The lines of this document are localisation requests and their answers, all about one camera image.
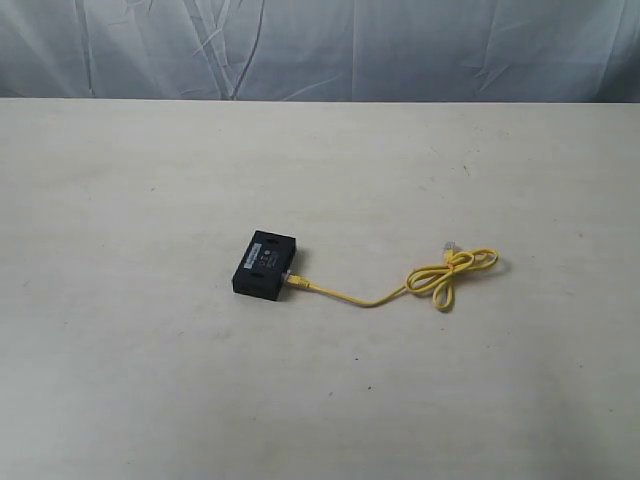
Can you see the grey backdrop cloth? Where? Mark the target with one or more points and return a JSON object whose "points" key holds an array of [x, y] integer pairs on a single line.
{"points": [[361, 51]]}

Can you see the black rectangular adapter box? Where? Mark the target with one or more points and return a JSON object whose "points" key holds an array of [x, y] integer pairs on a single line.
{"points": [[264, 266]]}

